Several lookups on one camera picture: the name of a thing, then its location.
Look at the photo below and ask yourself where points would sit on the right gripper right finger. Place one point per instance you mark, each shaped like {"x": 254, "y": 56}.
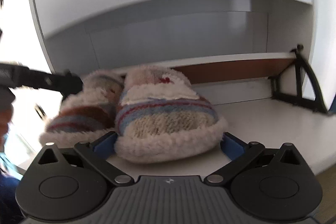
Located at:
{"x": 270, "y": 184}

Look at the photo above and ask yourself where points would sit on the person left hand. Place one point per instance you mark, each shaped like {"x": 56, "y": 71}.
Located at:
{"x": 5, "y": 119}

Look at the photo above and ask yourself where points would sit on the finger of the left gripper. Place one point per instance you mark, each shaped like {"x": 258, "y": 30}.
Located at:
{"x": 66, "y": 84}

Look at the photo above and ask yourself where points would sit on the white shoe cabinet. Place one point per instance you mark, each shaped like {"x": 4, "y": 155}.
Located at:
{"x": 84, "y": 35}

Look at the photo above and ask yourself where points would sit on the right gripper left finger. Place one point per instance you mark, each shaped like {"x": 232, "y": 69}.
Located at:
{"x": 64, "y": 184}

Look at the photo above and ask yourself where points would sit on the striped knit slipper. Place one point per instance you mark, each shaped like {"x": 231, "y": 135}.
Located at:
{"x": 160, "y": 117}
{"x": 88, "y": 115}

